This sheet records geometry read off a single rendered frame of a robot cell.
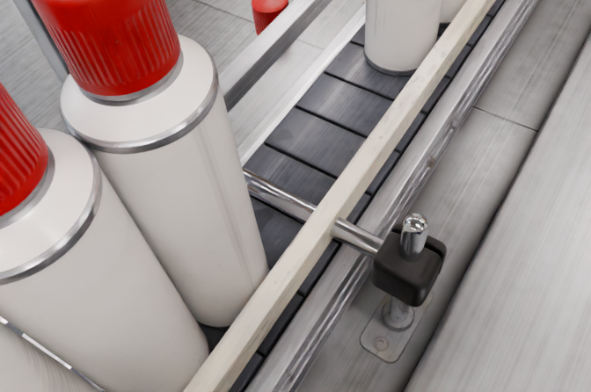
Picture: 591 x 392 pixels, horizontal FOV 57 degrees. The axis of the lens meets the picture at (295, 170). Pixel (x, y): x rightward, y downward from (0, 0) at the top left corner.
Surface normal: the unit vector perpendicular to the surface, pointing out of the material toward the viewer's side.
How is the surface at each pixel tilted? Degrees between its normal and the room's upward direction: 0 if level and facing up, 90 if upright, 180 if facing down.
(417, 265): 0
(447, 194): 0
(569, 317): 0
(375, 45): 90
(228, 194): 90
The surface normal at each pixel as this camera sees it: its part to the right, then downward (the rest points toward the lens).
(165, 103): 0.35, -0.03
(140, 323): 0.80, 0.45
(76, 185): 0.61, -0.47
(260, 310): -0.07, -0.58
